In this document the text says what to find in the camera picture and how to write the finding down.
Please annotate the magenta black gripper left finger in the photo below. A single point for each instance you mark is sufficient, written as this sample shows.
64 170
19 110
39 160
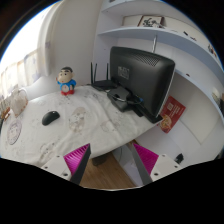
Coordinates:
71 166

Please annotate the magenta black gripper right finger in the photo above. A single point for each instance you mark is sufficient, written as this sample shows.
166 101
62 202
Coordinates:
152 166

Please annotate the black computer mouse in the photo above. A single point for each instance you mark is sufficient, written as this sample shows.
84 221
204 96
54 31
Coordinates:
49 117

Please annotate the black computer monitor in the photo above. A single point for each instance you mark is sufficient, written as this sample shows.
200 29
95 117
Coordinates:
146 75

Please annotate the white patterned tablecloth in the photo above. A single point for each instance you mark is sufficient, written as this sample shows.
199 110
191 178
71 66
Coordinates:
86 117

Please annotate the red paper flyer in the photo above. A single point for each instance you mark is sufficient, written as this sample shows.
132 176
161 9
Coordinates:
171 113

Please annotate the black monitor stand base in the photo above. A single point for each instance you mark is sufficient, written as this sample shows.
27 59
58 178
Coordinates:
122 99

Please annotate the cartoon boy figurine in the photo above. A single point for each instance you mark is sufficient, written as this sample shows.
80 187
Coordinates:
65 81

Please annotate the black wifi router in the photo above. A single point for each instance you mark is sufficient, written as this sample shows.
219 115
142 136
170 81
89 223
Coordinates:
101 85

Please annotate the framed calligraphy picture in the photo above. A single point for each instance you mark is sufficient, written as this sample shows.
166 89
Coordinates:
151 21

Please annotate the white wall shelf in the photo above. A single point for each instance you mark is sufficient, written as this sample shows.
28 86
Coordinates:
173 39

